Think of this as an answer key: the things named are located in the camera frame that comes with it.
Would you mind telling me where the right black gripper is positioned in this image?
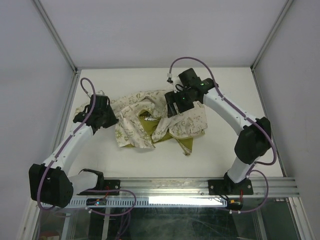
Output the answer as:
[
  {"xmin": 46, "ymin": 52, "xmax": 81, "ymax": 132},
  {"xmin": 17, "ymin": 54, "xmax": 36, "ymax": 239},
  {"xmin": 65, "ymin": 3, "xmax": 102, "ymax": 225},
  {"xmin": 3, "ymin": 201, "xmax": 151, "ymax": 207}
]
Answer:
[{"xmin": 164, "ymin": 87, "xmax": 194, "ymax": 118}]

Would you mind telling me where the cream green-printed hooded jacket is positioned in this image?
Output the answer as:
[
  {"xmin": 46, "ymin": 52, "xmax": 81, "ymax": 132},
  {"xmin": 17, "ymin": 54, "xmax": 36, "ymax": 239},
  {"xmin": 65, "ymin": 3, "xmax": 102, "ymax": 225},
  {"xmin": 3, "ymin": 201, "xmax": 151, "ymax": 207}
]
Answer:
[{"xmin": 76, "ymin": 89, "xmax": 209, "ymax": 157}]

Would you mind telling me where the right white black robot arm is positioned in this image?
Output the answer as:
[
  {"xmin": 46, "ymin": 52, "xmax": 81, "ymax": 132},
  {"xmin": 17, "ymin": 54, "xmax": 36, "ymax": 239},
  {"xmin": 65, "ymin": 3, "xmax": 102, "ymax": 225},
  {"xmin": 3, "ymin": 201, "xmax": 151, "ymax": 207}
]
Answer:
[{"xmin": 165, "ymin": 68, "xmax": 272, "ymax": 195}]

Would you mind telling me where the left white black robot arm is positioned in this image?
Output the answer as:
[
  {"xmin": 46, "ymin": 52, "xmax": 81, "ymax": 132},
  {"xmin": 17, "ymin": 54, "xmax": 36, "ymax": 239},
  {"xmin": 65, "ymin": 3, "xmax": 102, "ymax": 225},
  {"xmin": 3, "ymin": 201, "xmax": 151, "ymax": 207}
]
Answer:
[{"xmin": 28, "ymin": 94, "xmax": 118, "ymax": 208}]

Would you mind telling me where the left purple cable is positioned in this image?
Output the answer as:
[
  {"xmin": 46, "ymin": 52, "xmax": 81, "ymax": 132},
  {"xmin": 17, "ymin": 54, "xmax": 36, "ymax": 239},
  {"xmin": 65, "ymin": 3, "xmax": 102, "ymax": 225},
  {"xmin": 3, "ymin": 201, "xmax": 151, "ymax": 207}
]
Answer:
[{"xmin": 36, "ymin": 77, "xmax": 137, "ymax": 240}]

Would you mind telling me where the purple cable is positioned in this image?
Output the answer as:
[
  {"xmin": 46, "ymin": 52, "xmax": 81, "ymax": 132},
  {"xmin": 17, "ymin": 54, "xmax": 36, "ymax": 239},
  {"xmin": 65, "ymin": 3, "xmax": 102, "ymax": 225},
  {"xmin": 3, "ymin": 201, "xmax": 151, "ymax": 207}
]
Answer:
[
  {"xmin": 167, "ymin": 57, "xmax": 278, "ymax": 215},
  {"xmin": 36, "ymin": 77, "xmax": 137, "ymax": 240}
]

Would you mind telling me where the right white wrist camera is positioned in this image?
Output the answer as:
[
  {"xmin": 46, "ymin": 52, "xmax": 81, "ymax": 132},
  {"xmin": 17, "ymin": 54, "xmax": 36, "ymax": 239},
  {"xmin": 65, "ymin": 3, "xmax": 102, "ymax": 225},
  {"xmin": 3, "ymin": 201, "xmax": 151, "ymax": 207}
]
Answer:
[{"xmin": 167, "ymin": 73, "xmax": 181, "ymax": 87}]

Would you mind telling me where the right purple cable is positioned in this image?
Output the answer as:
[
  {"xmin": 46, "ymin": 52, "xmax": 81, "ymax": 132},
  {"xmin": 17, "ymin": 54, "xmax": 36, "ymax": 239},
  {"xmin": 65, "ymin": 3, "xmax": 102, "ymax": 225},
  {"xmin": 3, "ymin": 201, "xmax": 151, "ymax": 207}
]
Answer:
[{"xmin": 167, "ymin": 57, "xmax": 278, "ymax": 215}]

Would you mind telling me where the left aluminium frame post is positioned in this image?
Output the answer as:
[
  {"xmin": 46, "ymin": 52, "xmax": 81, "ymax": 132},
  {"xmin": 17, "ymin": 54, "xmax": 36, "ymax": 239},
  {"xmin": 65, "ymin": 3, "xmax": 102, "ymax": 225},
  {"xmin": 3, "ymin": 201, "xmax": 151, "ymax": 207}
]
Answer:
[{"xmin": 33, "ymin": 0, "xmax": 81, "ymax": 92}]

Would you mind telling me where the aluminium frame post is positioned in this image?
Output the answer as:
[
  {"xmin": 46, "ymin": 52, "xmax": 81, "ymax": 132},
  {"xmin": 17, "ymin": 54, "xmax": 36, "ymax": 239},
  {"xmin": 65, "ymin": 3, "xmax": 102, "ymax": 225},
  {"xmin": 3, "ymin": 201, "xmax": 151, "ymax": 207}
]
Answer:
[
  {"xmin": 249, "ymin": 0, "xmax": 296, "ymax": 76},
  {"xmin": 33, "ymin": 0, "xmax": 81, "ymax": 92}
]

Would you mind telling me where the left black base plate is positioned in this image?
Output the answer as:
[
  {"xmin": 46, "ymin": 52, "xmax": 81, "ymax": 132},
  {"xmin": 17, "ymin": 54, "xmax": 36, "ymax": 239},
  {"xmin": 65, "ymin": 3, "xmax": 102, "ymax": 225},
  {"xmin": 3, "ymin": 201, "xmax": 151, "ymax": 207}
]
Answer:
[{"xmin": 77, "ymin": 179, "xmax": 121, "ymax": 197}]

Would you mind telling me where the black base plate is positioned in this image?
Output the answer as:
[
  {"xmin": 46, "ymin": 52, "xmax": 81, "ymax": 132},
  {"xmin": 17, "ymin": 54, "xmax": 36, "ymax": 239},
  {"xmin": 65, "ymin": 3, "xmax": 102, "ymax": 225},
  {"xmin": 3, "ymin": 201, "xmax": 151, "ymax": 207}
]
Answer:
[
  {"xmin": 77, "ymin": 179, "xmax": 121, "ymax": 197},
  {"xmin": 207, "ymin": 179, "xmax": 254, "ymax": 196}
]

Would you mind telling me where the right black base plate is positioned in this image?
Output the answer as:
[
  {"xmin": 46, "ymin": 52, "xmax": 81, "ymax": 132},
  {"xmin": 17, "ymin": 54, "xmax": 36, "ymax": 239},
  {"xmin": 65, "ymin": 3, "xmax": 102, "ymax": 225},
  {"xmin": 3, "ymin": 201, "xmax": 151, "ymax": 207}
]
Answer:
[{"xmin": 207, "ymin": 179, "xmax": 254, "ymax": 196}]

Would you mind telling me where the white slotted cable duct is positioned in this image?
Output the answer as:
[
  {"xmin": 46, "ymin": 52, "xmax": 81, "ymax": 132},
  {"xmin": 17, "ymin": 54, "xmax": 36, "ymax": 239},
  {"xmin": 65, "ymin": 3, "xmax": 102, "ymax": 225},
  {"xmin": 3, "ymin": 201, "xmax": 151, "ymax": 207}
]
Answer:
[{"xmin": 41, "ymin": 197, "xmax": 230, "ymax": 208}]

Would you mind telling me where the aluminium mounting rail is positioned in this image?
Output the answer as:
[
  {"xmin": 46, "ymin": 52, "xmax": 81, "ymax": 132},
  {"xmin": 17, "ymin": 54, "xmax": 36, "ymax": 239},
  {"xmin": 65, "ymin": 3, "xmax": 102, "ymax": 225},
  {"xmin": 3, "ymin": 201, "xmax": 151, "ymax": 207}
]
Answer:
[{"xmin": 32, "ymin": 176, "xmax": 301, "ymax": 198}]

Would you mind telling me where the right aluminium frame post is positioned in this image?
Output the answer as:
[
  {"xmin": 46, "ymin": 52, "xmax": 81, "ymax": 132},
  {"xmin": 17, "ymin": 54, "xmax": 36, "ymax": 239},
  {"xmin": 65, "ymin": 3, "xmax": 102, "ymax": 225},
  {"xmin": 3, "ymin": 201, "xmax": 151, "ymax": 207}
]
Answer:
[{"xmin": 249, "ymin": 0, "xmax": 296, "ymax": 76}]

